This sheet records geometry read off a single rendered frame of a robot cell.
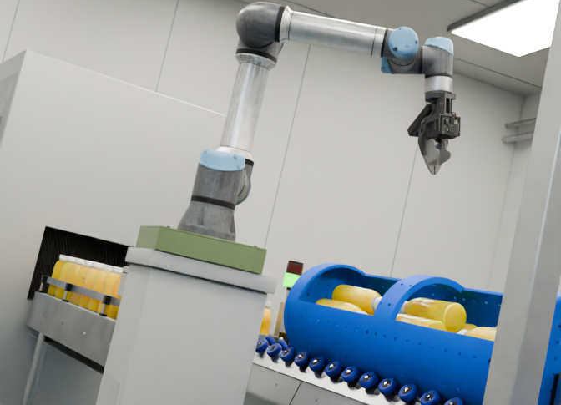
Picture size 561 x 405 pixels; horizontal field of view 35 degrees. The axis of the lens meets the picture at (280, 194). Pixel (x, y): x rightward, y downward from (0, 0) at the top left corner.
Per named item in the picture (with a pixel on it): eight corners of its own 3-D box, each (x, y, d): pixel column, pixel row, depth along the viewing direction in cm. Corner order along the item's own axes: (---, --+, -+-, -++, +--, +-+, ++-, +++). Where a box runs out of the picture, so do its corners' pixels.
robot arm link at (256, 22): (235, -13, 227) (424, 20, 221) (241, 1, 238) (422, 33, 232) (225, 29, 226) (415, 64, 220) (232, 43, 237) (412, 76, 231)
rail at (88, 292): (174, 326, 280) (176, 316, 280) (42, 280, 419) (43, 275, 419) (177, 326, 280) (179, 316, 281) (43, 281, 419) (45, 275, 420)
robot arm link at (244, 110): (195, 197, 232) (240, 1, 238) (205, 204, 247) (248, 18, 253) (240, 206, 231) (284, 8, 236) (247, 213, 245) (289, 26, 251)
